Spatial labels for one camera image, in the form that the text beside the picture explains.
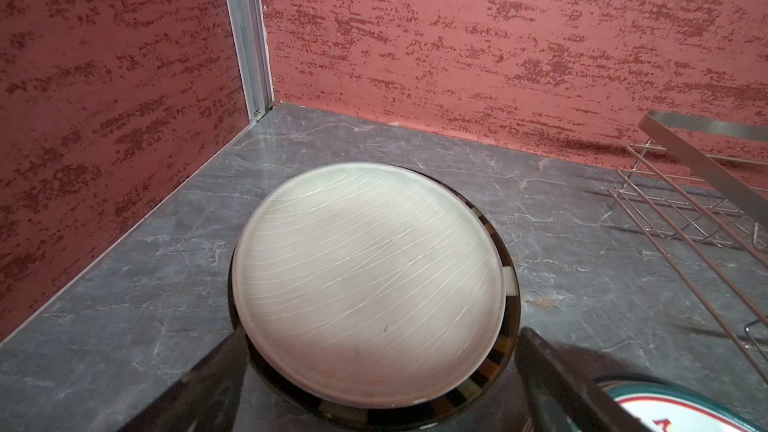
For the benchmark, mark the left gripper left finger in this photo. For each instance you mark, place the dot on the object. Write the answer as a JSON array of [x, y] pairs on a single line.
[[205, 398]]

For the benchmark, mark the white grey line plate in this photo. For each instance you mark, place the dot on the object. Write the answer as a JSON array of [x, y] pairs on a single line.
[[366, 282]]

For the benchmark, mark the left corner aluminium profile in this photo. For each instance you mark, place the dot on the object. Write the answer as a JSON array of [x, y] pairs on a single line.
[[250, 39]]

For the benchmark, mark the dark rimmed cream plate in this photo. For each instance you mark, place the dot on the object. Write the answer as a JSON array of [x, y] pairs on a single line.
[[504, 324]]

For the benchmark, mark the metal wire dish rack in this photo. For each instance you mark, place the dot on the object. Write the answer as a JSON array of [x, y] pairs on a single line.
[[697, 191]]

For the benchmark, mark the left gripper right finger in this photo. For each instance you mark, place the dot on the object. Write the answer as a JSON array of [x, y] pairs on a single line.
[[561, 398]]

